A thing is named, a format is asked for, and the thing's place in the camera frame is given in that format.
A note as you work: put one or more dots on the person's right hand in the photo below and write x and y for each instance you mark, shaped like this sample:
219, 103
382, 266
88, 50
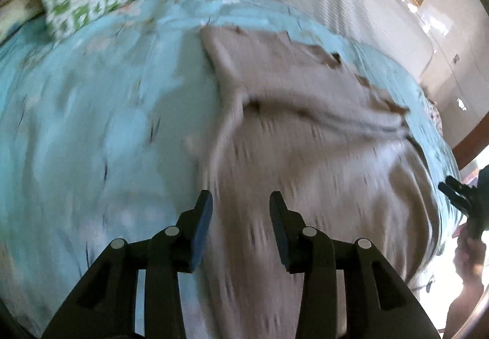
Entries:
469, 256

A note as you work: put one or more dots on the yellow floral cloth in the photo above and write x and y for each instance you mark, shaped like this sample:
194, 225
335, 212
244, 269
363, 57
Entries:
15, 13

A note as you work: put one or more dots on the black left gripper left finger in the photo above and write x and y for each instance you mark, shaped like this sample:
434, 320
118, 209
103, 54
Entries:
103, 303

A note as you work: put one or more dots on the beige knit sweater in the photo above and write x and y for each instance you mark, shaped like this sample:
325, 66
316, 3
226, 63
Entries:
297, 120

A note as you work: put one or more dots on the light blue floral bedsheet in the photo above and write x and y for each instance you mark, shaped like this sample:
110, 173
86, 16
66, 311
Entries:
103, 135

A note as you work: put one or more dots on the person's right forearm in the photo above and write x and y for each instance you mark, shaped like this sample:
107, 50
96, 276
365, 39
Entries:
462, 307

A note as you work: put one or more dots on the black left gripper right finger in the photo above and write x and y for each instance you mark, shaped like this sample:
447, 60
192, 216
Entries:
378, 302

